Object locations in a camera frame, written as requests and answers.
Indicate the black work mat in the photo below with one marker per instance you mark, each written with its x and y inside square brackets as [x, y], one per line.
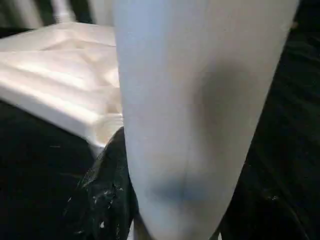
[30, 162]

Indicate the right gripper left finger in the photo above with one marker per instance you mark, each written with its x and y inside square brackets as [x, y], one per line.
[105, 200]

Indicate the white plastic table top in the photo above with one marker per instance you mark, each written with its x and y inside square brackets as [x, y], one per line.
[50, 75]

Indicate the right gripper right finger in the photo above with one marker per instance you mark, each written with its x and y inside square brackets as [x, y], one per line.
[262, 220]

